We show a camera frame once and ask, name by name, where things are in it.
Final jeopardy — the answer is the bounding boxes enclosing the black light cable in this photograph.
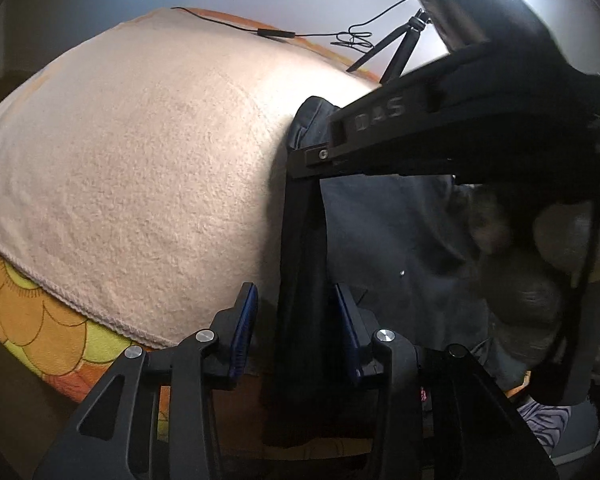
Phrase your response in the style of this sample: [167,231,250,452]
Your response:
[171,0,419,52]

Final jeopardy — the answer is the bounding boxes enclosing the black pants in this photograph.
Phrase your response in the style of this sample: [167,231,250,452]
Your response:
[260,96,531,448]

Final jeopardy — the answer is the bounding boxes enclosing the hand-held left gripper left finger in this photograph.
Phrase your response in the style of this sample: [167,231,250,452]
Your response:
[32,282,259,480]

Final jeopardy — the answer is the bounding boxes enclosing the person's right hand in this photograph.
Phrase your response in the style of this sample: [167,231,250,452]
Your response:
[467,186,600,366]

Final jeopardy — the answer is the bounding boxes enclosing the purple zebra striped cloth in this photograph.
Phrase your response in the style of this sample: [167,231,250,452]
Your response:
[517,394,574,457]

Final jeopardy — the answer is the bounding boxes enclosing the small black tripod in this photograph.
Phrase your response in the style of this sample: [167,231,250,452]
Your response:
[347,7,433,84]

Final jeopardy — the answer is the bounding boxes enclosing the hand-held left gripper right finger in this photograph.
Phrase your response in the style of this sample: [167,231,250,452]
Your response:
[332,282,561,480]

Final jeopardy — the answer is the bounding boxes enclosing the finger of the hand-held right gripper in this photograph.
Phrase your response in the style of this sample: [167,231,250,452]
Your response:
[286,142,456,182]

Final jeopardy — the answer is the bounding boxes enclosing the orange patterned bedsheet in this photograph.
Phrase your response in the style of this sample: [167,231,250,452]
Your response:
[0,7,382,461]

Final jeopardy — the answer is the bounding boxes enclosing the beige towel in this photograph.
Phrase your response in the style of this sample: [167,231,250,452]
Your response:
[0,7,372,352]

